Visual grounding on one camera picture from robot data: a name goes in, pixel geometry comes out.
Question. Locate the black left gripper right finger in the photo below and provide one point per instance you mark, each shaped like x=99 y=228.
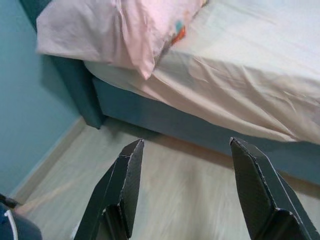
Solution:
x=265 y=195

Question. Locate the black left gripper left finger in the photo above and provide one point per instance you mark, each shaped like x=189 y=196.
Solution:
x=117 y=195

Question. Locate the pink patterned pillow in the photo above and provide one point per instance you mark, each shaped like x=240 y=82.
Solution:
x=100 y=30

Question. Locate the cream baseboard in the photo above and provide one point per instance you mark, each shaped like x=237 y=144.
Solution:
x=45 y=162

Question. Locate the teal upholstered headboard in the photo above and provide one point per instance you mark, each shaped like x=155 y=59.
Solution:
x=75 y=87

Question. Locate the mattress with cream sheet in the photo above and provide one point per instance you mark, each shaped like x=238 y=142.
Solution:
x=250 y=75

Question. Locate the teal bed frame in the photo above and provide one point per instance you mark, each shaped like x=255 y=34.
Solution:
x=150 y=115

